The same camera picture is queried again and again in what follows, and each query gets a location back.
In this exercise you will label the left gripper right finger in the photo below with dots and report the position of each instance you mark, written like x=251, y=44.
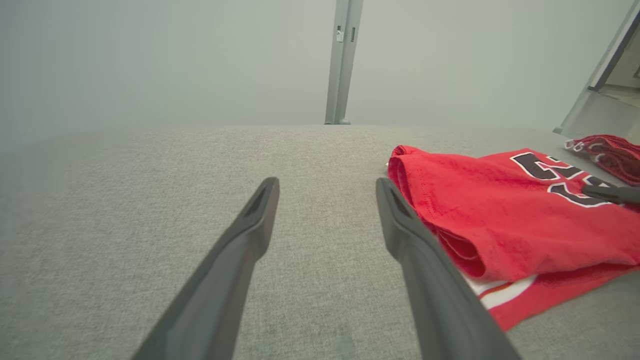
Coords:
x=440, y=310

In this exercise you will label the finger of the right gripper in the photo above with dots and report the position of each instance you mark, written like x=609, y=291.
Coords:
x=615, y=194

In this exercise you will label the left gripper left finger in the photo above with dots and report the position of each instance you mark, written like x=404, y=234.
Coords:
x=210, y=310

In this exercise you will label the grey metal door frame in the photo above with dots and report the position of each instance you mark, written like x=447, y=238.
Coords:
x=595, y=115

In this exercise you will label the red jersey with black lettering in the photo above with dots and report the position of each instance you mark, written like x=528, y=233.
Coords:
x=500, y=225

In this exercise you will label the red shorts with white stripes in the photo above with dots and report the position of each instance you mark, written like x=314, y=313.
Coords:
x=615, y=155

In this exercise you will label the grey metal wall post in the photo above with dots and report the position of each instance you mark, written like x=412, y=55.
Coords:
x=342, y=75

